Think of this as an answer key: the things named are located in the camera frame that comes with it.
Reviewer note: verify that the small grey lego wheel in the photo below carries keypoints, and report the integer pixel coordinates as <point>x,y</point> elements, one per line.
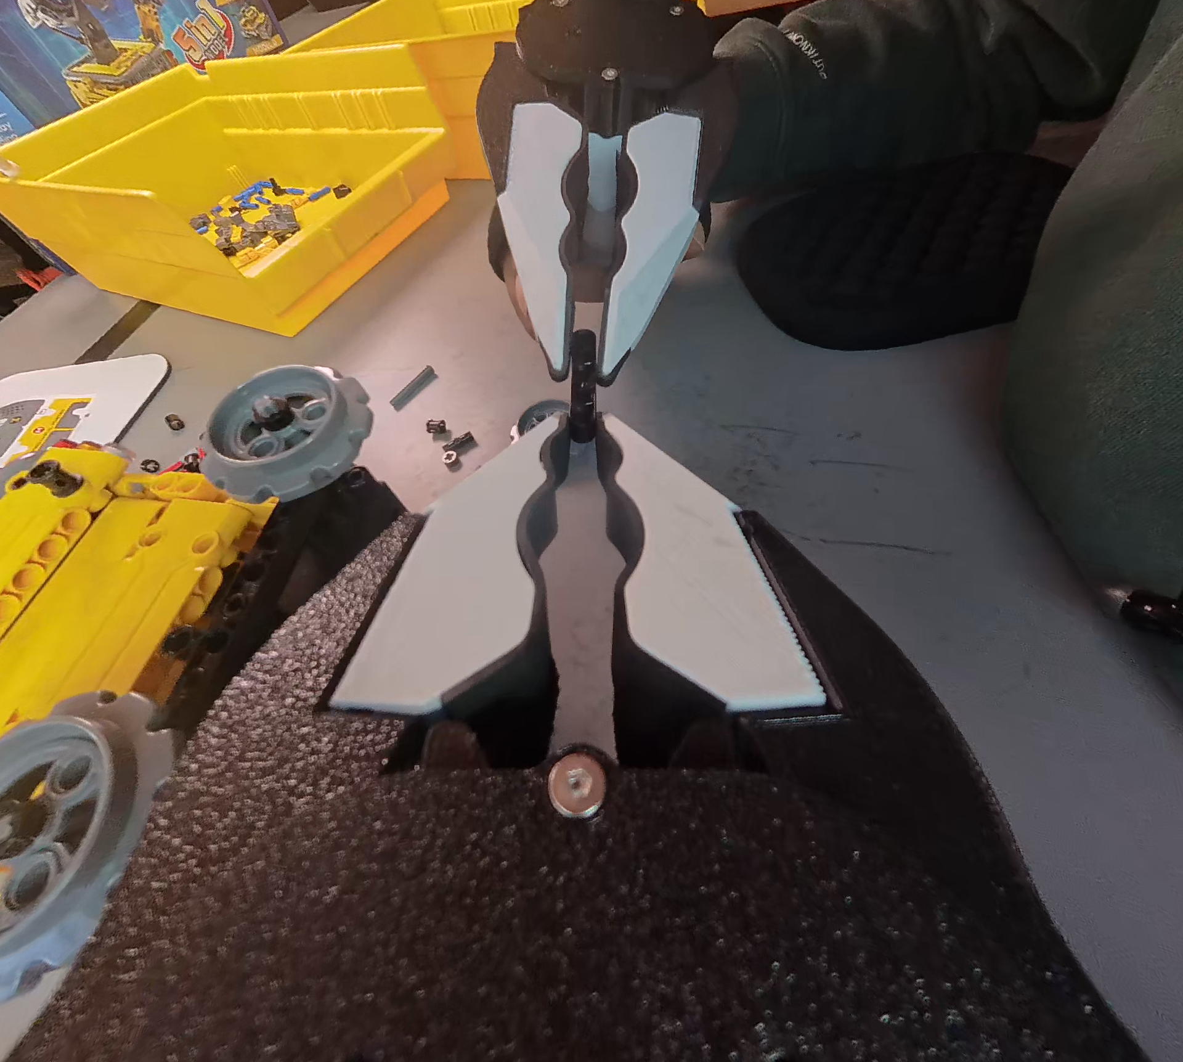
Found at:
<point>537,417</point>

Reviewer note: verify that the black armrest pad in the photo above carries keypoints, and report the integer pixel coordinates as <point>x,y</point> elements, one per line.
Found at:
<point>906,248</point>

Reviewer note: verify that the person's right forearm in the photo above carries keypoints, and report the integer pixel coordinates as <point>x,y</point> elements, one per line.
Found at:
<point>878,63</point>

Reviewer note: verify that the short black lego beam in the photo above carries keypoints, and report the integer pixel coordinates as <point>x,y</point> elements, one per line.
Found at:
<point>585,397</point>

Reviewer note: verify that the person's right hand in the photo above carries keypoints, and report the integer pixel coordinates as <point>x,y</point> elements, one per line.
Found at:
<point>519,308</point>

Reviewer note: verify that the yellow lego vehicle model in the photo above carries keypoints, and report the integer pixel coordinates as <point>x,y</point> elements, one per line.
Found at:
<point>112,545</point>

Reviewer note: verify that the lego sticker sheet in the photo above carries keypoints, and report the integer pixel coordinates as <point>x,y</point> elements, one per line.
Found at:
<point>38,424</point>

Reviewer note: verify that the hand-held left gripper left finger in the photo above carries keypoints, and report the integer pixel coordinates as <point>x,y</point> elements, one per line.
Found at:
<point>444,609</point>

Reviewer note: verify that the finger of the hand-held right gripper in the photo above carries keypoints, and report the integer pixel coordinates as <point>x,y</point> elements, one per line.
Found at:
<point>532,202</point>
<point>666,202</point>

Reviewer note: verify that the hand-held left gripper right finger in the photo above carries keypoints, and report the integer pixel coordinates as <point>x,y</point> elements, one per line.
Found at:
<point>722,609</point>

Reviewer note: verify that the dark grey lego axle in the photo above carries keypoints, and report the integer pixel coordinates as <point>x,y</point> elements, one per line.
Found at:
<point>412,388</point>

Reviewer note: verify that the heap of mixed lego parts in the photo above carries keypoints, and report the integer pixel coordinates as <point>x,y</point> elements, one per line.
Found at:
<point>259,221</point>

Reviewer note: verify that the yellow storage bin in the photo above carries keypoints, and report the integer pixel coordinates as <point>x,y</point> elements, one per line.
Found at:
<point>139,239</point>
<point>463,18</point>

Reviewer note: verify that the person's green sweatshirt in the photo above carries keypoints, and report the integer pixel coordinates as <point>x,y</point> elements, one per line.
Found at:
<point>1110,295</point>

